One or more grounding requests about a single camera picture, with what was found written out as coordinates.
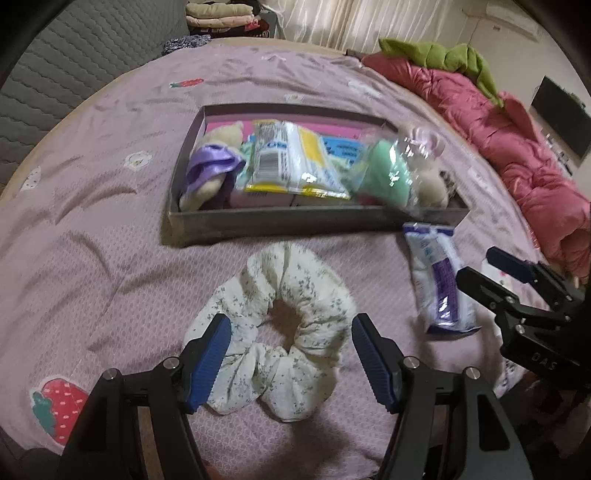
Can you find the plush bear with purple dress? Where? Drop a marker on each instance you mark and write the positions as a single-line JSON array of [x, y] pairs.
[[212, 161]]

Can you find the pink and blue book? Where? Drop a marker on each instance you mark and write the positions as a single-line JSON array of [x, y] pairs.
[[341, 147]]

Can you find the folded pink blanket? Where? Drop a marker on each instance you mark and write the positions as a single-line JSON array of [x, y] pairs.
[[221, 22]]

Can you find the white air conditioner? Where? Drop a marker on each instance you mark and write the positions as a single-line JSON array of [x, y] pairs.
[[517, 23]]

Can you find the plush bear with pink dress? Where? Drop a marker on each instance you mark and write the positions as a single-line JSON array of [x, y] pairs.
[[429, 184]]

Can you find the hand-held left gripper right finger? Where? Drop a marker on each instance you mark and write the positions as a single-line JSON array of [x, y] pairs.
[[374, 364]]

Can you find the dark clothing pile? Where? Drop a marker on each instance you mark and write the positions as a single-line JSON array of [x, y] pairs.
[[265, 21]]

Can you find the clear pack with green cloth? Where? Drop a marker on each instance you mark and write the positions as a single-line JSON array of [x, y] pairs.
[[385, 177]]

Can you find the white curtain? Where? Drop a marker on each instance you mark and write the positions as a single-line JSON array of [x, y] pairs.
[[369, 23]]

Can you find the pink comforter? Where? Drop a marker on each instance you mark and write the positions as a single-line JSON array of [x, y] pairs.
[[508, 138]]

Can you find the white blue-edged packet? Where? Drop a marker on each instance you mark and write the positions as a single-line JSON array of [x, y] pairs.
[[438, 286]]

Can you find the white shelf with small items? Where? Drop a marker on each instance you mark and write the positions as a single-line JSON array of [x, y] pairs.
[[558, 154]]

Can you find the leopard print scrunchie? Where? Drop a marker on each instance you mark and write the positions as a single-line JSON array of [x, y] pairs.
[[449, 184]]

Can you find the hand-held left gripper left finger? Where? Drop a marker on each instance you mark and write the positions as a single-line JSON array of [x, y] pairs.
[[210, 364]]

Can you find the purple printed quilt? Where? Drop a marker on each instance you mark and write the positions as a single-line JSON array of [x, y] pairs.
[[115, 230]]

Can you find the yellow edged plastic packet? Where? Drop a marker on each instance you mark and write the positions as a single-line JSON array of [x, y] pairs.
[[286, 161]]

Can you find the green and pink tissue pack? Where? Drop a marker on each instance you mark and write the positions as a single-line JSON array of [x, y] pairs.
[[258, 199]]

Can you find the grey quilted headboard cover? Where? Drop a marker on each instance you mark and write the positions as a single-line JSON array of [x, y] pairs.
[[69, 69]]

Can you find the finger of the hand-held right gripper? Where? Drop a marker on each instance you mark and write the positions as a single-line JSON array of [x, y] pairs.
[[510, 264], [485, 288]]

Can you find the blue patterned cloth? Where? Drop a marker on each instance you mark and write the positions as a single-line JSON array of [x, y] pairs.
[[184, 45]]

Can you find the green blanket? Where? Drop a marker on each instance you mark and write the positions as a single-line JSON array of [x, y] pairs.
[[438, 55]]

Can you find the folded cream blanket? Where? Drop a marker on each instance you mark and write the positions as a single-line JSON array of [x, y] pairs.
[[217, 10]]

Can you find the shallow grey cardboard box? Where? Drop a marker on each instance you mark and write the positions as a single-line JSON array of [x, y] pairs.
[[277, 226]]

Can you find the white floral scrunchie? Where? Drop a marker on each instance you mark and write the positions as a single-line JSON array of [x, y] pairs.
[[295, 277]]

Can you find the black wall television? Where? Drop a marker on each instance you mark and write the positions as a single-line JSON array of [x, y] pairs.
[[563, 115]]

